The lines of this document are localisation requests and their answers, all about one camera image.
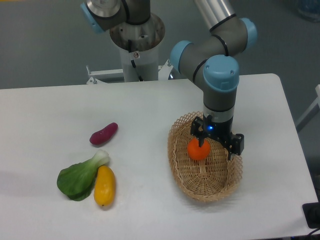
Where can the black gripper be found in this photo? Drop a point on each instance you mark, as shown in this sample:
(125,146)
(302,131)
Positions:
(204,127)

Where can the orange fruit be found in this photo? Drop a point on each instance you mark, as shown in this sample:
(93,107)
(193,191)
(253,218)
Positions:
(197,153)

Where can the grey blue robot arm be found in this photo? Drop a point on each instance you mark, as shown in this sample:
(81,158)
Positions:
(211,66)

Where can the woven wicker basket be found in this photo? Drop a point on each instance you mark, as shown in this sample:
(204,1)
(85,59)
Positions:
(207,180)

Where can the purple sweet potato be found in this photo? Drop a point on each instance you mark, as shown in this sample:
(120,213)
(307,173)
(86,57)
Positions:
(104,135)

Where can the black device at table edge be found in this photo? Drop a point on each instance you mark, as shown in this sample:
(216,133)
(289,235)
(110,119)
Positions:
(312,214)

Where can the yellow mango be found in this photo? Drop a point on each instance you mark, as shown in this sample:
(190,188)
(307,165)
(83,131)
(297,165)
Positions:
(105,186)

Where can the green bok choy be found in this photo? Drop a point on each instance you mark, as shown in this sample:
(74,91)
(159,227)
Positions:
(77,181)

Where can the white metal base frame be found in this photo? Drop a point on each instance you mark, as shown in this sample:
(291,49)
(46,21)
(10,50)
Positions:
(165,72)

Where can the white frame at right edge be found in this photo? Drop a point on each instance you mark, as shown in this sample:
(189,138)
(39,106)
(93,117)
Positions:
(312,110)

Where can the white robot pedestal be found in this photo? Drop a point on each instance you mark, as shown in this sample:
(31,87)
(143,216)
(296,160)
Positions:
(138,47)

